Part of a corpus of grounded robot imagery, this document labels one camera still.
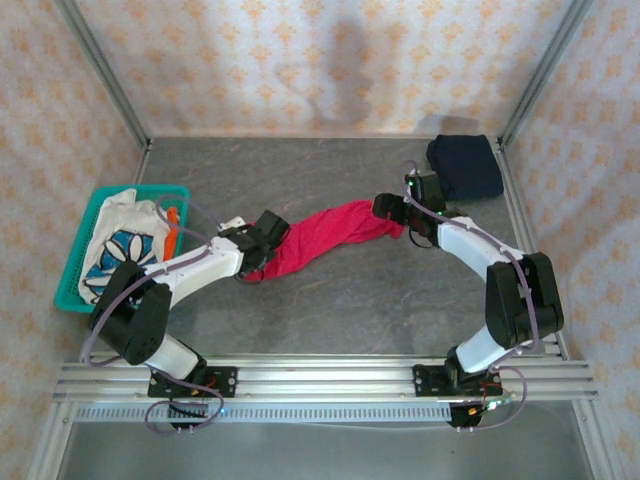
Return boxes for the red t-shirt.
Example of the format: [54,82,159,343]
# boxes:
[244,199,405,284]

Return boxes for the folded navy t-shirt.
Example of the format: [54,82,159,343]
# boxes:
[425,133,505,203]

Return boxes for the orange t-shirt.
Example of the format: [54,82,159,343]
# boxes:
[162,205,187,262]

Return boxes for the white flower print t-shirt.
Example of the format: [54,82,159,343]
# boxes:
[79,188,174,305]

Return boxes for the teal plastic basket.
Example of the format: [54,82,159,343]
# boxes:
[53,184,192,315]

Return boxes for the small green circuit board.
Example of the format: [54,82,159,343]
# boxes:
[477,394,517,415]

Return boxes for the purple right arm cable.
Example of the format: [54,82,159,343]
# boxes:
[402,159,542,434]

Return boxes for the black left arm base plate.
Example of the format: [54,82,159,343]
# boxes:
[147,366,238,400]

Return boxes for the aluminium mounting rail beam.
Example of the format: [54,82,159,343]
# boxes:
[52,352,600,402]

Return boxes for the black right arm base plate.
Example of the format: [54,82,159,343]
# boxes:
[412,363,501,399]

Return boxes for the slotted grey cable duct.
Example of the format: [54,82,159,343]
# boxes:
[74,402,454,424]

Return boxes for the aluminium frame post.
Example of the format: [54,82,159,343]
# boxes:
[53,0,153,151]
[498,0,599,151]

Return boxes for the aluminium frame leg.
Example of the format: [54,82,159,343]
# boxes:
[28,399,76,480]
[572,399,627,480]

